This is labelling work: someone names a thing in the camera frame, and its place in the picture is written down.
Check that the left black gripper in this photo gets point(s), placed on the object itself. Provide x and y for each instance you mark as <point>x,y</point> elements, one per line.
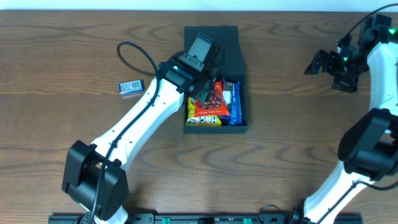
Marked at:
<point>203,94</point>

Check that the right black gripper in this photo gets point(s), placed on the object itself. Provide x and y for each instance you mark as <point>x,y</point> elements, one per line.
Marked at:
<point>327,64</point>

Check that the black cardboard gift box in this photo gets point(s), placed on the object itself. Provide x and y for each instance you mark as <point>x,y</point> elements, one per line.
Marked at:
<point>232,68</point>

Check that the red Hacks candy bag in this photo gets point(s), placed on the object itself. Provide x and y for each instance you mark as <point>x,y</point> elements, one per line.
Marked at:
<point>215,105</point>

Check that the yellow Hacks candy bag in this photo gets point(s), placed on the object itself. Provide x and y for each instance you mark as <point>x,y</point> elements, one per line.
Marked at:
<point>205,121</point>

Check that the blue Oreo cookie pack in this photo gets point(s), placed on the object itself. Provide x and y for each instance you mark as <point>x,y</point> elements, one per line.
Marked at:
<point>236,116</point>

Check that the small blue candy bar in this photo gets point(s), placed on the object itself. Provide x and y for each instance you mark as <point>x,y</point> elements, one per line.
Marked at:
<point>130,87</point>

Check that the purple chocolate bar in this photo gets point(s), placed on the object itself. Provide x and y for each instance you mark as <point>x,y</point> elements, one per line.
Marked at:
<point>227,96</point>

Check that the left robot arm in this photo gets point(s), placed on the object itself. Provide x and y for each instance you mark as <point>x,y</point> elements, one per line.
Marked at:
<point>95,174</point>

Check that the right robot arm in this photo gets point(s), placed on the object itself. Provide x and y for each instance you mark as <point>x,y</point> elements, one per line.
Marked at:
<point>367,152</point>

